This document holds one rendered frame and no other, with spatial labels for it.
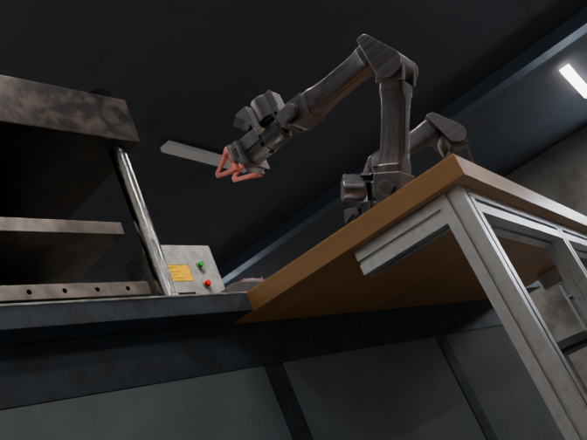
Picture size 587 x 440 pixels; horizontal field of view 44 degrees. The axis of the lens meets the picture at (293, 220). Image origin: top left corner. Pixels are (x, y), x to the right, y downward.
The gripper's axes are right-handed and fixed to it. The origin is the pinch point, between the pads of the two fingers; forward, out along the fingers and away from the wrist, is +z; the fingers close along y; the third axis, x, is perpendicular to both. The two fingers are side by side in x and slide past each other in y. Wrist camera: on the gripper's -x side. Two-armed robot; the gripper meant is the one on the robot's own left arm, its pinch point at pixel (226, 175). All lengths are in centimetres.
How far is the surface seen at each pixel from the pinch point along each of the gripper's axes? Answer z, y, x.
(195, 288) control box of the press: 71, -63, -11
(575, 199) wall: 57, -970, -178
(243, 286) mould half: -0.2, 12.9, 31.7
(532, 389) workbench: -18, -74, 73
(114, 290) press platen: 69, -23, -8
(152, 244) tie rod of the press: 61, -38, -22
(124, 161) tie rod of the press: 60, -38, -55
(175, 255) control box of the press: 71, -60, -25
